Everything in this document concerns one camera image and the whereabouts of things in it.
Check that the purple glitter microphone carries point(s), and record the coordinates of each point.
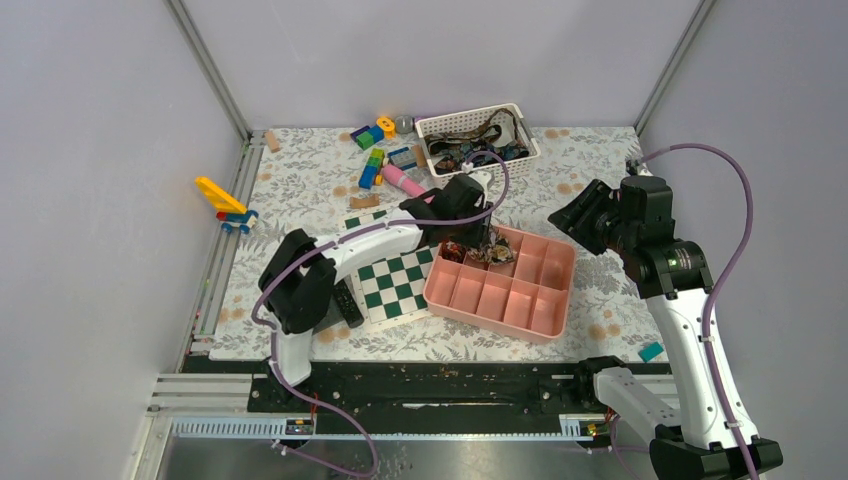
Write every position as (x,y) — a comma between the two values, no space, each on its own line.
(404,124)

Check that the small teal block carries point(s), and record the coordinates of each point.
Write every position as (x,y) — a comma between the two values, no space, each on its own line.
(651,352)

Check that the yellow toy crane car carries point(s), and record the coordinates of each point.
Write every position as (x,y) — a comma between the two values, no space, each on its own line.
(231,214)

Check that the wooden arch block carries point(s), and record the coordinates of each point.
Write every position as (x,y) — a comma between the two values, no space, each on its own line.
(364,202)

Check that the wooden cylinder block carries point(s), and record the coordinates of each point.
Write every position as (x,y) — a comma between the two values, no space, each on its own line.
(271,142)

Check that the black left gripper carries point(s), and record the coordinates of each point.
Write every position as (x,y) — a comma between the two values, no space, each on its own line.
(478,237)

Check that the green white chessboard mat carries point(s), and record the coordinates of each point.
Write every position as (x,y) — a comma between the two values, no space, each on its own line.
(389,292)

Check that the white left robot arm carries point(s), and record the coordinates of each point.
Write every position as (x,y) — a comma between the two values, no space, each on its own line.
(297,285)

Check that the rolled red patterned tie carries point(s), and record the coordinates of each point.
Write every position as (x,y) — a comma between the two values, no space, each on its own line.
(452,251)

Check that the white perforated plastic basket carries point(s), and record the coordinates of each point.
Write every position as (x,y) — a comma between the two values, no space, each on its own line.
(448,140)

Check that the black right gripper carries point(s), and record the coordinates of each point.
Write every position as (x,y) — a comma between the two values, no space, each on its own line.
(593,198)

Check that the wooden rectangular block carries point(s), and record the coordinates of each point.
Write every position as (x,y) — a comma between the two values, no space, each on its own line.
(420,157)

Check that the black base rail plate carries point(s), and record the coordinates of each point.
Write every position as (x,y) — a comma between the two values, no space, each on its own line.
(431,398)

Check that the blue grey lego brick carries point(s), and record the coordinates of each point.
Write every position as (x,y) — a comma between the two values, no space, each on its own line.
(403,158)

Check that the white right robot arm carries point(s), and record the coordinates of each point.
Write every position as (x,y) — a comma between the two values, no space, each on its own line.
(710,435)

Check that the pink divided organizer tray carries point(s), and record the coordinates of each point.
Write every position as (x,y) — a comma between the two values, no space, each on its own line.
(527,299)

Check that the brown floral patterned tie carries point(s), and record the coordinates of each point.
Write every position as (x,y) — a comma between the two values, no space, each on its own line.
(495,250)

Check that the colourful lego block vehicle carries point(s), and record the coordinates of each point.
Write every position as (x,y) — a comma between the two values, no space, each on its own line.
(367,138)

